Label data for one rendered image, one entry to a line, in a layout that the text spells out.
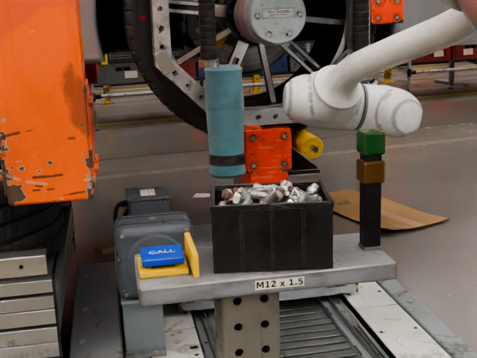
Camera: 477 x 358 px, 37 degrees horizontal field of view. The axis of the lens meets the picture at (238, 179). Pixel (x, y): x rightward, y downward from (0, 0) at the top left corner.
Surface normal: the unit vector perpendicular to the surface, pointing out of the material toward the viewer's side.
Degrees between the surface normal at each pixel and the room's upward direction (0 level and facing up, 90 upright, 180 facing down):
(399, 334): 0
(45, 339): 90
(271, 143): 90
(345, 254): 0
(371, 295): 0
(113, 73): 83
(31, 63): 90
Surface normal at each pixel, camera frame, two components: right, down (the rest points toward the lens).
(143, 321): 0.18, 0.23
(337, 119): 0.07, 0.85
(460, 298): -0.04, -0.97
